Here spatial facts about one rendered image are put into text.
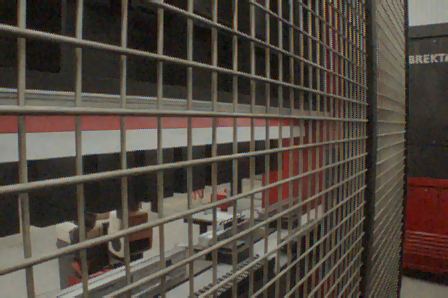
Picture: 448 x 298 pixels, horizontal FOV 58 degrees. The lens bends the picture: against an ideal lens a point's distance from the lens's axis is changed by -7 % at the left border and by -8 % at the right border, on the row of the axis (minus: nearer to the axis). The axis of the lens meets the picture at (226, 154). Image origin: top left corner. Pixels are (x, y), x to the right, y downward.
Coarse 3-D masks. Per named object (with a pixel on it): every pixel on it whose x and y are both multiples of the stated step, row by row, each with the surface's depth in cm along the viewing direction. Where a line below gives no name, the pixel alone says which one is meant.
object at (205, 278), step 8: (320, 208) 217; (304, 216) 199; (312, 216) 198; (320, 216) 197; (272, 240) 158; (256, 248) 148; (272, 248) 148; (272, 256) 139; (224, 264) 131; (240, 264) 131; (208, 272) 124; (224, 272) 124; (200, 280) 117; (208, 280) 117; (176, 288) 111; (184, 288) 111; (160, 296) 105; (168, 296) 105; (176, 296) 105; (184, 296) 105
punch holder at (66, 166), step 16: (32, 160) 96; (48, 160) 98; (64, 160) 102; (32, 176) 96; (48, 176) 98; (64, 176) 102; (32, 192) 96; (48, 192) 98; (64, 192) 102; (32, 208) 98; (48, 208) 98; (64, 208) 103; (32, 224) 98; (48, 224) 98
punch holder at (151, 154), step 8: (136, 152) 132; (144, 152) 130; (152, 152) 133; (168, 152) 140; (136, 160) 132; (144, 160) 130; (152, 160) 133; (168, 160) 140; (136, 176) 132; (144, 176) 131; (152, 176) 133; (168, 176) 141; (136, 184) 133; (144, 184) 131; (152, 184) 133; (168, 184) 141; (136, 192) 133; (144, 192) 132; (152, 192) 134; (168, 192) 141; (136, 200) 133; (144, 200) 132; (152, 200) 134
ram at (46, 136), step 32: (0, 128) 86; (32, 128) 93; (64, 128) 102; (96, 128) 111; (128, 128) 123; (192, 128) 152; (224, 128) 172; (256, 128) 199; (288, 128) 235; (0, 160) 86
